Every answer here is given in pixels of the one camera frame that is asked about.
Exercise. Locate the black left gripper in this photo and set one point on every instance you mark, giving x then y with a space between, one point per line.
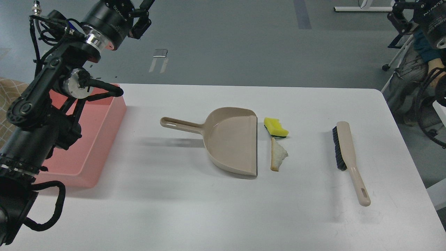
111 18

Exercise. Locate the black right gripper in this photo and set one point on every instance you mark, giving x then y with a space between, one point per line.
430 17

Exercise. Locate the beige hand brush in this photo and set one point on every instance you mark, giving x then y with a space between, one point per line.
346 159

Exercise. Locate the beige plastic dustpan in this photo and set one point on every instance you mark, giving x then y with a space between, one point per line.
229 136

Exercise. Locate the yellow green sponge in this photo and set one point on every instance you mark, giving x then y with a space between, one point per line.
274 128

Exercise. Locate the white bread slice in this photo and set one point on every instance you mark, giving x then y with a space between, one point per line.
278 154

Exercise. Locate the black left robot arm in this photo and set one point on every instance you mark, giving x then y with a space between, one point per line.
46 115

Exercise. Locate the pink plastic bin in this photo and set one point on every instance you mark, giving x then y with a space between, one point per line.
81 165

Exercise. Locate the white office chair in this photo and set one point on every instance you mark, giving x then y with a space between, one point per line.
402 44

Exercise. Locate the silver floor plate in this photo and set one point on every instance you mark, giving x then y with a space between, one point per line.
160 53

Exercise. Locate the white desk leg base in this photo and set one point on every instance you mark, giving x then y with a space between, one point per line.
363 9

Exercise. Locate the person in dark clothes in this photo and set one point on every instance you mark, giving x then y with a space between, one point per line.
419 60

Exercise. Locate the white table corner right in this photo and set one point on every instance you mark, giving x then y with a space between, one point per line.
437 194

